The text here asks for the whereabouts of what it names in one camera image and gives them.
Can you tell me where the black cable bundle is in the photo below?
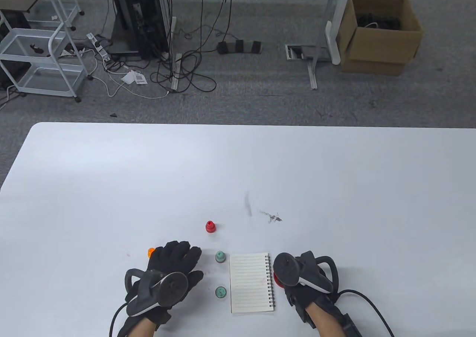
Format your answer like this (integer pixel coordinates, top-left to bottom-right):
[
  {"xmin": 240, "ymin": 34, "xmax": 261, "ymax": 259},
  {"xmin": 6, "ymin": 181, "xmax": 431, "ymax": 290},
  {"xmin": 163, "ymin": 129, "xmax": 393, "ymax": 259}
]
[{"xmin": 151, "ymin": 0, "xmax": 238, "ymax": 93}]

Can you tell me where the white rolling cart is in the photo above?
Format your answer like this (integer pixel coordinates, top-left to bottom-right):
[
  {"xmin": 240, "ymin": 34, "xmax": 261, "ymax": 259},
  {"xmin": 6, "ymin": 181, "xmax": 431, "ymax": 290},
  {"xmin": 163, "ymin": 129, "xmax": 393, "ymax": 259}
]
[{"xmin": 0, "ymin": 0, "xmax": 94, "ymax": 103}]

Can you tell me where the white power strip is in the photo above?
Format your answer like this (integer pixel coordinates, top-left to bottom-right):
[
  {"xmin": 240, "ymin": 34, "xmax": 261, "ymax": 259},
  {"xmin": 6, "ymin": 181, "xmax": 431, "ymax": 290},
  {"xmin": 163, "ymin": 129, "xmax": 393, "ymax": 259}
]
[{"xmin": 86, "ymin": 32, "xmax": 113, "ymax": 62}]

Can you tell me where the metal floor socket box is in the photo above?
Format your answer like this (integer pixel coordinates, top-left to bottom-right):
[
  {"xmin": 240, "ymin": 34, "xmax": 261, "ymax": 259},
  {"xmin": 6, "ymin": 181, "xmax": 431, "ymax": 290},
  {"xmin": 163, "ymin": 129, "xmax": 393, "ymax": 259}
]
[{"xmin": 285, "ymin": 44, "xmax": 332, "ymax": 62}]

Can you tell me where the metal desk leg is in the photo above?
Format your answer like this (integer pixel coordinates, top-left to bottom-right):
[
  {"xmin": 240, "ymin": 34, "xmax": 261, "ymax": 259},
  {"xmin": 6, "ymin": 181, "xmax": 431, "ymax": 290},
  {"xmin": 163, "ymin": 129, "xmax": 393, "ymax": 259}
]
[
  {"xmin": 306, "ymin": 0, "xmax": 341, "ymax": 90},
  {"xmin": 169, "ymin": 16, "xmax": 183, "ymax": 93}
]

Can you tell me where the white cable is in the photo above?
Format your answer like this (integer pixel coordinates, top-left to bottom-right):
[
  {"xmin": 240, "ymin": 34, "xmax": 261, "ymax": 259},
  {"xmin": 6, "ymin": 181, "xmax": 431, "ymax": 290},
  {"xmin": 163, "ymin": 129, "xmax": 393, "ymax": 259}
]
[{"xmin": 88, "ymin": 56, "xmax": 172, "ymax": 100}]

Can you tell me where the white lined spiral notebook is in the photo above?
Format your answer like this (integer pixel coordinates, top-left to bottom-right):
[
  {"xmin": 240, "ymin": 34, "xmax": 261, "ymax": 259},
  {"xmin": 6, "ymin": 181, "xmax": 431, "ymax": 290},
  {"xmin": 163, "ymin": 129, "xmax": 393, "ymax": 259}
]
[{"xmin": 229, "ymin": 253, "xmax": 276, "ymax": 314}]

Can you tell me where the white plastic panel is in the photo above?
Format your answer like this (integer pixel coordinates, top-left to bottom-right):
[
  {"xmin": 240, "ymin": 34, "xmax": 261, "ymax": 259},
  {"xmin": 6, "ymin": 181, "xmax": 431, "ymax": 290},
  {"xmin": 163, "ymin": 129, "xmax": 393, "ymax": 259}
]
[{"xmin": 325, "ymin": 0, "xmax": 351, "ymax": 66}]

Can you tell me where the black glove cable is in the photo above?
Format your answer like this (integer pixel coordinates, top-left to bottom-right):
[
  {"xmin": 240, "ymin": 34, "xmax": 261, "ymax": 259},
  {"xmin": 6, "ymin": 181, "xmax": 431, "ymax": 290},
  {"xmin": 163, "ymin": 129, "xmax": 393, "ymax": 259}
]
[
  {"xmin": 337, "ymin": 289, "xmax": 395, "ymax": 337},
  {"xmin": 109, "ymin": 302, "xmax": 129, "ymax": 337}
]

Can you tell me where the tangle of black cables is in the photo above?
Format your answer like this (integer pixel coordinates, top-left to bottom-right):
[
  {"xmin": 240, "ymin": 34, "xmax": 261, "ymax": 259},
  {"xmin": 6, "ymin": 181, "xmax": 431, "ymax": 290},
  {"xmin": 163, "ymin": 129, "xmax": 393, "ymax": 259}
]
[{"xmin": 356, "ymin": 12, "xmax": 403, "ymax": 31}]

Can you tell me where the person's right hand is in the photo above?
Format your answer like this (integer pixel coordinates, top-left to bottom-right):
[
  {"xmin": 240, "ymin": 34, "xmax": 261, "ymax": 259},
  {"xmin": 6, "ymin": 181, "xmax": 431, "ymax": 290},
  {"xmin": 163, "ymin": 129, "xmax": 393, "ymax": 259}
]
[{"xmin": 284, "ymin": 282, "xmax": 340, "ymax": 314}]

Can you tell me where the black computer tower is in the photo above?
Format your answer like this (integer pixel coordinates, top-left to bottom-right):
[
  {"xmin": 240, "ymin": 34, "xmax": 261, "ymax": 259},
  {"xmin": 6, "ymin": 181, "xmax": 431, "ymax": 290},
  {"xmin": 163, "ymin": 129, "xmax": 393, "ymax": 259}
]
[{"xmin": 107, "ymin": 0, "xmax": 171, "ymax": 59}]

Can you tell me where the person's left forearm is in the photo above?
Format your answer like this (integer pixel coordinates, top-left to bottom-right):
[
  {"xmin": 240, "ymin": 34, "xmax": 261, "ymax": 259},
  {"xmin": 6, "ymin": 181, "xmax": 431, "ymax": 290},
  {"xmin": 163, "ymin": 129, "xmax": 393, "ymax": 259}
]
[{"xmin": 128, "ymin": 318, "xmax": 157, "ymax": 337}]

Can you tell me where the grey power strip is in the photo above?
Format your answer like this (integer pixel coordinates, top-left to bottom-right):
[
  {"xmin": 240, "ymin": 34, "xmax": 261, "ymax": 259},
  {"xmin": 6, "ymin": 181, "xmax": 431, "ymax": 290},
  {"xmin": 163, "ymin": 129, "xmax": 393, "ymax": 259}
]
[{"xmin": 218, "ymin": 41, "xmax": 265, "ymax": 54}]

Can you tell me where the brown cardboard box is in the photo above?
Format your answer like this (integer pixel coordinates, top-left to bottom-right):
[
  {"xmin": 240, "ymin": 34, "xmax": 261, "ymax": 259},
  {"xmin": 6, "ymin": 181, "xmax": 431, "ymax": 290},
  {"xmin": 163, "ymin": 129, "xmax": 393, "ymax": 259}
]
[{"xmin": 336, "ymin": 0, "xmax": 425, "ymax": 76}]

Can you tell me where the person's right forearm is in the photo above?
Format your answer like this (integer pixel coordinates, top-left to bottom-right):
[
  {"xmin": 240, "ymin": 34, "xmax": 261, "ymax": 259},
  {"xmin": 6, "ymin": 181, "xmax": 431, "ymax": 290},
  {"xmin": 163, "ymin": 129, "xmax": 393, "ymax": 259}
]
[{"xmin": 309, "ymin": 303, "xmax": 344, "ymax": 337}]

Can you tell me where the person's left hand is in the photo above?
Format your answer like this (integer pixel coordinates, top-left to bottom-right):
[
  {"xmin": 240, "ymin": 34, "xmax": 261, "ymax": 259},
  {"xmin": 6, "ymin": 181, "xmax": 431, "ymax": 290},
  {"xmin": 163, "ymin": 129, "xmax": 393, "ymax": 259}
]
[{"xmin": 146, "ymin": 241, "xmax": 205, "ymax": 318}]

